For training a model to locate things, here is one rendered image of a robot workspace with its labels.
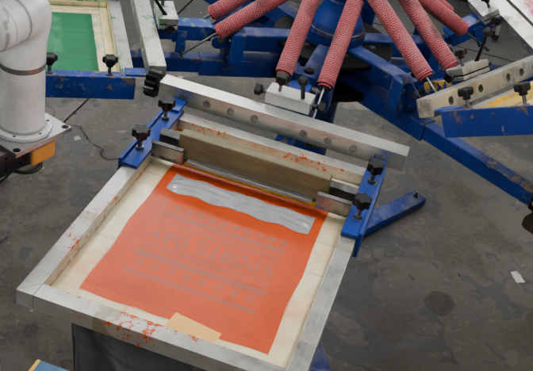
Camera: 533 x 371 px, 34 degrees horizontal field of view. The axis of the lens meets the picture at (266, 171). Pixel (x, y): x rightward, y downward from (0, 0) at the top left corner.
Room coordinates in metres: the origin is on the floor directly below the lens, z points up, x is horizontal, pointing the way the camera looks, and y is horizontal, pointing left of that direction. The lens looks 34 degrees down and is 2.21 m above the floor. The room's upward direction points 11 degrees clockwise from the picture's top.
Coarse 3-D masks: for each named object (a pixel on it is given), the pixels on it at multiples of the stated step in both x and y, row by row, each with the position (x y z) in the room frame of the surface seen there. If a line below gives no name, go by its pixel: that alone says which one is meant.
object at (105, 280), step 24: (168, 192) 1.68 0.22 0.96; (240, 192) 1.74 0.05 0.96; (144, 216) 1.57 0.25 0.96; (216, 216) 1.62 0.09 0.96; (120, 240) 1.47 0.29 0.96; (120, 264) 1.39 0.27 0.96; (96, 288) 1.31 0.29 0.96; (120, 288) 1.32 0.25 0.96; (144, 288) 1.34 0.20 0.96; (168, 288) 1.35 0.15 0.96; (168, 312) 1.28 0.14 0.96
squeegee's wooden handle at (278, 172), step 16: (192, 144) 1.77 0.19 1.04; (208, 144) 1.77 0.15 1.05; (224, 144) 1.77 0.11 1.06; (208, 160) 1.77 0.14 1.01; (224, 160) 1.76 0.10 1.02; (240, 160) 1.75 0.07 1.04; (256, 160) 1.74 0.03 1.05; (272, 160) 1.74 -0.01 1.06; (256, 176) 1.74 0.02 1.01; (272, 176) 1.73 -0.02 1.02; (288, 176) 1.73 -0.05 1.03; (304, 176) 1.72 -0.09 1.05; (320, 176) 1.72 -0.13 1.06; (304, 192) 1.72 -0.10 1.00
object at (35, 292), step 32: (192, 128) 1.95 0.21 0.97; (224, 128) 1.95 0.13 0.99; (288, 160) 1.90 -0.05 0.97; (320, 160) 1.89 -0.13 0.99; (96, 224) 1.49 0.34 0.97; (64, 256) 1.35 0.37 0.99; (32, 288) 1.24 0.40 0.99; (320, 288) 1.40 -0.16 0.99; (96, 320) 1.20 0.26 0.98; (128, 320) 1.20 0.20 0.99; (320, 320) 1.31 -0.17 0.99; (160, 352) 1.17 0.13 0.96; (192, 352) 1.16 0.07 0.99; (224, 352) 1.17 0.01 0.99
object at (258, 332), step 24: (264, 192) 1.75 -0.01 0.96; (240, 216) 1.64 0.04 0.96; (312, 216) 1.69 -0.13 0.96; (288, 240) 1.58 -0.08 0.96; (312, 240) 1.60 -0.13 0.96; (288, 264) 1.50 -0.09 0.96; (288, 288) 1.42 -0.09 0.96; (192, 312) 1.29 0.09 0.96; (216, 312) 1.31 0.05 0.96; (240, 312) 1.32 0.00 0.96; (264, 312) 1.33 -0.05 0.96; (240, 336) 1.25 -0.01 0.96; (264, 336) 1.27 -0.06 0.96
